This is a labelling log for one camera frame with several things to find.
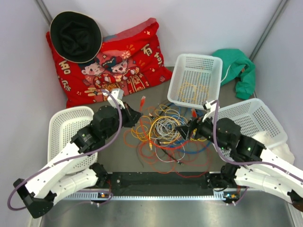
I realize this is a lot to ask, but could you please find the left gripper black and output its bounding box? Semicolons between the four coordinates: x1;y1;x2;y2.
103;102;143;140

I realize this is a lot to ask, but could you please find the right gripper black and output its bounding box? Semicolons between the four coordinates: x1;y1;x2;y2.
175;111;229;151

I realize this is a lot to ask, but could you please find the red thin cable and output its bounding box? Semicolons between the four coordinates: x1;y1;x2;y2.
134;96;214;178

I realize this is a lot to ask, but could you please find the thick yellow cable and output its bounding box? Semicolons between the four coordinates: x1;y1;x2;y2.
148;115;187;151

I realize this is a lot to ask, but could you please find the thin yellow cable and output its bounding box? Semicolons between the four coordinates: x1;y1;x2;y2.
178;70;211;104

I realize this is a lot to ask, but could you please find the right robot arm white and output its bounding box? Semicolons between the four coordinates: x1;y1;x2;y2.
175;118;303;211

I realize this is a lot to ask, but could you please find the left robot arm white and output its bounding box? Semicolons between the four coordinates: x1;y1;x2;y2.
13;103;142;218

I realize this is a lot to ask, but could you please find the white basket centre back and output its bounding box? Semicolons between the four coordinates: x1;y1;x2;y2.
167;54;223;110

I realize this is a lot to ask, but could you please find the white basket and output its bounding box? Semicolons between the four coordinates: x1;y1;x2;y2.
47;106;94;161
218;98;288;145
167;54;223;110

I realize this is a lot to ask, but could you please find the black base bar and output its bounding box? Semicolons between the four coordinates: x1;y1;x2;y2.
109;172;214;196

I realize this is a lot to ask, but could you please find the red printed pillow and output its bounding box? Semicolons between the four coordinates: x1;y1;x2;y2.
46;18;172;108

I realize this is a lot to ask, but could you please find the white basket right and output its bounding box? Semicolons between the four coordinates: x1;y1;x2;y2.
218;98;288;145

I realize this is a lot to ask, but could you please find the white basket left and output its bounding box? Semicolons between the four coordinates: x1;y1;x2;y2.
47;106;94;161

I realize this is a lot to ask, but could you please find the green cloth garment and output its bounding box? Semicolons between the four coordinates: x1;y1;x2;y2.
212;49;256;100

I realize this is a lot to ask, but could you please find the black round hat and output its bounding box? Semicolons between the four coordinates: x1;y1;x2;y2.
49;11;103;63

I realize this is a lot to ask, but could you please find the white cloth under basket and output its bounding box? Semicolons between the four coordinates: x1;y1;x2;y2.
250;131;295;164

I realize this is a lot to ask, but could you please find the white grey cable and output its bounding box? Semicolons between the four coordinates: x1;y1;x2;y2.
155;117;187;164

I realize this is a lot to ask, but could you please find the blue cable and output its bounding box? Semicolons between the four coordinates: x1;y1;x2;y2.
163;104;209;154

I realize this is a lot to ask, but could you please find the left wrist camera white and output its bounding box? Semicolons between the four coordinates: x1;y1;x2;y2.
101;88;125;109

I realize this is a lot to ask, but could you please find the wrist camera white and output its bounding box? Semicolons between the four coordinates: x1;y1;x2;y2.
202;100;220;122
101;88;125;109

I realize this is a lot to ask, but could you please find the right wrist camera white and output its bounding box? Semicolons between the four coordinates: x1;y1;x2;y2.
202;100;220;122

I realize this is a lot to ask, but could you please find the white slotted cable duct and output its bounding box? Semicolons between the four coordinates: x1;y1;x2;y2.
61;190;240;201

